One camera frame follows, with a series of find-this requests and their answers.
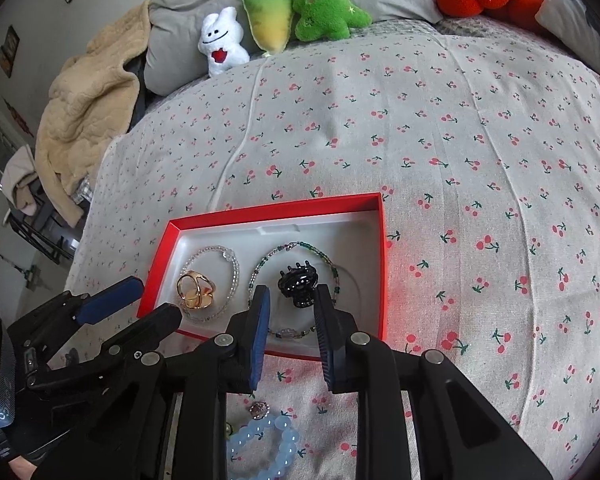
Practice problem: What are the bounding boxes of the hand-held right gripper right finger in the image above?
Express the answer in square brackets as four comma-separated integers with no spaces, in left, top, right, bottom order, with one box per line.
[312,284,553,480]

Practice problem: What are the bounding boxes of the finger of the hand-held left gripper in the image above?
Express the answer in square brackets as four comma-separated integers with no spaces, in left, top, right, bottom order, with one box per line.
[7,276,145,361]
[27,304,183,396]

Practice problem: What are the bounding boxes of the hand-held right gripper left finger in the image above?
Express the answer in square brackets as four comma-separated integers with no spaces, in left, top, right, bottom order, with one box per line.
[125,285,272,480]

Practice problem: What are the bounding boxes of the black hair claw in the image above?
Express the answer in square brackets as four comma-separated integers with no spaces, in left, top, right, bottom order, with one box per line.
[278,260,322,309]

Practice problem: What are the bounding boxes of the red jewelry box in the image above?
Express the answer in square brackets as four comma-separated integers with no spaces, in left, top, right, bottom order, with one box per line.
[136,191,385,361]

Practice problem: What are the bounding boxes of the person's left forearm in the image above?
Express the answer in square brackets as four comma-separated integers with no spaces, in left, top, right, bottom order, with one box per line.
[0,422,41,480]

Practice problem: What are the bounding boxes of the chair with draped clothes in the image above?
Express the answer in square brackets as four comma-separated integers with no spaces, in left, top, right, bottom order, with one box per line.
[0,144,86,261]

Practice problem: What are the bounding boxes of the beige fleece blanket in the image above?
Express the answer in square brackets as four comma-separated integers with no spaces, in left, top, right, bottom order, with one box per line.
[34,1,153,226]

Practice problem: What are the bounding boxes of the cherry print bed sheet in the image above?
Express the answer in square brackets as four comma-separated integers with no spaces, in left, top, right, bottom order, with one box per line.
[65,15,600,480]

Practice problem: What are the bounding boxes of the white bunny plush toy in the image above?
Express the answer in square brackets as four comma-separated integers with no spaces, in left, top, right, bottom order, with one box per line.
[198,6,251,78]

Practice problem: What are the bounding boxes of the grey pillow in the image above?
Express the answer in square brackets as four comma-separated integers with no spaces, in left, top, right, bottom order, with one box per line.
[144,0,443,97]

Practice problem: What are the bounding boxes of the yellow green radish plush toy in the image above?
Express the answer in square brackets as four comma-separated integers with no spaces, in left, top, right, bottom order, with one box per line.
[243,0,295,56]

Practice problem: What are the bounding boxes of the green tree plush toy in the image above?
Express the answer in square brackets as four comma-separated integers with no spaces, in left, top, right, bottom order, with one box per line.
[291,0,373,43]

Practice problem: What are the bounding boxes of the white pillow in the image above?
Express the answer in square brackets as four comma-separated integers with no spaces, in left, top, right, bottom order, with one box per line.
[534,0,600,78]

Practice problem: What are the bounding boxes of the gold oval ring buckle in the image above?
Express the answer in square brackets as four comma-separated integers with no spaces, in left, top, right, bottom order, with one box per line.
[176,270,217,312]

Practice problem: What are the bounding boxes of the clear bead bracelet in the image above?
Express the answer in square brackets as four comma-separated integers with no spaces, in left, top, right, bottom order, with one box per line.
[179,245,241,322]

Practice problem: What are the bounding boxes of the green bead necklace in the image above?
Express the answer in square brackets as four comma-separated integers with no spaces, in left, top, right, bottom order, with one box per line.
[247,241,344,342]

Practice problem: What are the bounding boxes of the light blue bead bracelet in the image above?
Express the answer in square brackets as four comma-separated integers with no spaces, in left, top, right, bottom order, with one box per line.
[228,414,301,480]

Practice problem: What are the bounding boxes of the small dark wall poster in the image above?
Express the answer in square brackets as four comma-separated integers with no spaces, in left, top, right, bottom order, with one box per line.
[0,25,21,65]

